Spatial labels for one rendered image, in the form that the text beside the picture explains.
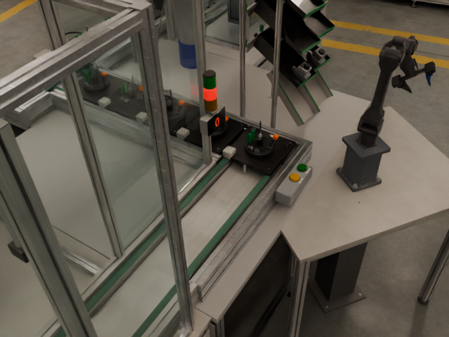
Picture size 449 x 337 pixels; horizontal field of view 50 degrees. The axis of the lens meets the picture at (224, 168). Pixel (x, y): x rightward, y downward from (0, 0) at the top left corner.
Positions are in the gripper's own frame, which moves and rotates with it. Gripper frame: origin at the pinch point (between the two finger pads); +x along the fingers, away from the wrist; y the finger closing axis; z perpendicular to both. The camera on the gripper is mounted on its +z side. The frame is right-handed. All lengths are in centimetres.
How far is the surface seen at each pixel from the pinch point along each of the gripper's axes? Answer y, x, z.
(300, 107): 47, -19, -12
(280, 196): 52, -13, -62
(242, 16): 46, -69, -10
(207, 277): 64, -27, -107
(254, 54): 90, -23, 61
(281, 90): 48, -33, -15
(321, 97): 42.6, -11.0, 2.5
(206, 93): 55, -64, -52
